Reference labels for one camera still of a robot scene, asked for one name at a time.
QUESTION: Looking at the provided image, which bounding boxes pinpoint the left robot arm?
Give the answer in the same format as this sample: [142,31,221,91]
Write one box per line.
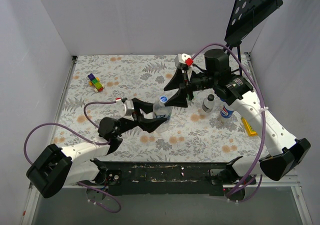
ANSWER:
[26,98,168,199]

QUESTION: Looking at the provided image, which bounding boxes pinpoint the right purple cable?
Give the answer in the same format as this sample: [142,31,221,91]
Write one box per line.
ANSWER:
[191,43,267,203]

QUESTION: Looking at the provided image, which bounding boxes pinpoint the clear bottle silver label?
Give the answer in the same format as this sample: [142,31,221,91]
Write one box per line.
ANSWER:
[152,96,172,134]

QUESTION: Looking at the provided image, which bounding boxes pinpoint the blue label bottle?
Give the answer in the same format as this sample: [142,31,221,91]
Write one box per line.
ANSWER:
[220,99,234,119]

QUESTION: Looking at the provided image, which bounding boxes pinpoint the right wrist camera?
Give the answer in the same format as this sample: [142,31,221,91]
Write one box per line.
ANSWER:
[174,53,194,72]

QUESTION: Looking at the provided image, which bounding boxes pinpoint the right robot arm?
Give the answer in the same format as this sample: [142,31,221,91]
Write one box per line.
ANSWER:
[164,49,311,181]

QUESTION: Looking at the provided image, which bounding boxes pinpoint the black bottle cap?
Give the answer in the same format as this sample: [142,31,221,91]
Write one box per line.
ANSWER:
[207,94,215,101]

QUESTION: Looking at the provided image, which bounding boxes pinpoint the green blue toy bricks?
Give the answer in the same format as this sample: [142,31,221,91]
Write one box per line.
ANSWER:
[187,93,194,101]

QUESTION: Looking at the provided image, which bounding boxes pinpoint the black base beam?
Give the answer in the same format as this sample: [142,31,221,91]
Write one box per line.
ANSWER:
[90,159,238,196]

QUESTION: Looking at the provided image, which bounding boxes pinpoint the clear bottle black label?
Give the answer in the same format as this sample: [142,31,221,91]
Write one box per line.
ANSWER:
[202,96,215,113]

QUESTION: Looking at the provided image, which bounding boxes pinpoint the white blue bottle cap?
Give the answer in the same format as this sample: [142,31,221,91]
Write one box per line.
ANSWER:
[159,95,168,103]

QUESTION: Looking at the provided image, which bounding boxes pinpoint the yellow green toy brick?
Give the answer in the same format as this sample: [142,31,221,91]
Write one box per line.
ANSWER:
[241,117,258,137]

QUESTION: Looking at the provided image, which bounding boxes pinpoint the floral table cloth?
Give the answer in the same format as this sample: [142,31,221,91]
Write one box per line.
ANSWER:
[53,55,261,162]

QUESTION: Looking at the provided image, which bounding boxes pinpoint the multicolour toy brick stack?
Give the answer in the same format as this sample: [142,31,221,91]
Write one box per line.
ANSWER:
[87,73,104,93]

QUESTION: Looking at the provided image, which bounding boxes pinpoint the black music stand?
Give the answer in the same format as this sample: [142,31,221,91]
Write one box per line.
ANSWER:
[223,0,286,61]

